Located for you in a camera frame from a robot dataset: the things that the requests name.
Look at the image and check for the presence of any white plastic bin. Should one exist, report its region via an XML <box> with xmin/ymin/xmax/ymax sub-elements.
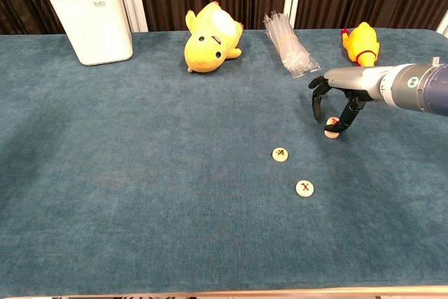
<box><xmin>48</xmin><ymin>0</ymin><xmax>134</xmax><ymax>67</ymax></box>

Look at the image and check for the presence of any clear bag of straws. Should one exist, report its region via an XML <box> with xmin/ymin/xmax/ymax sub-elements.
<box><xmin>263</xmin><ymin>11</ymin><xmax>322</xmax><ymax>81</ymax></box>

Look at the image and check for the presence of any teal table cloth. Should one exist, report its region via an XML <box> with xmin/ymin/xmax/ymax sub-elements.
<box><xmin>0</xmin><ymin>27</ymin><xmax>448</xmax><ymax>296</ymax></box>

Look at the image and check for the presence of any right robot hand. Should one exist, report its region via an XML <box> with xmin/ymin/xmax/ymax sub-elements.
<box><xmin>307</xmin><ymin>65</ymin><xmax>396</xmax><ymax>135</ymax></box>

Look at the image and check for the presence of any yellow plush duck toy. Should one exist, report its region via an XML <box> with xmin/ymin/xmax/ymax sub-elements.
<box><xmin>183</xmin><ymin>1</ymin><xmax>244</xmax><ymax>74</ymax></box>

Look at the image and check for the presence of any yellow rubber chicken toy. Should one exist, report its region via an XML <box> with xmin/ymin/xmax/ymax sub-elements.
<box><xmin>339</xmin><ymin>22</ymin><xmax>382</xmax><ymax>68</ymax></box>

